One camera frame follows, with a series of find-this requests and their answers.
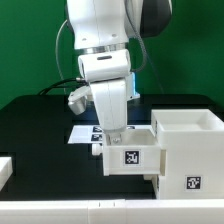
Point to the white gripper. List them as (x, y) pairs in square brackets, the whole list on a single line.
[(110, 101)]

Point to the white drawer box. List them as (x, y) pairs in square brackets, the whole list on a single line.
[(154, 179), (138, 153)]

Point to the white drawer cabinet frame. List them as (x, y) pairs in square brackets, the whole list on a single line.
[(192, 153)]

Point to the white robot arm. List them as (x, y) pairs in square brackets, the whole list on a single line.
[(102, 29)]

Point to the white left barrier block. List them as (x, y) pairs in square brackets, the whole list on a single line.
[(5, 170)]

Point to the white marker base plate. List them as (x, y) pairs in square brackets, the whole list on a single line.
[(83, 135)]

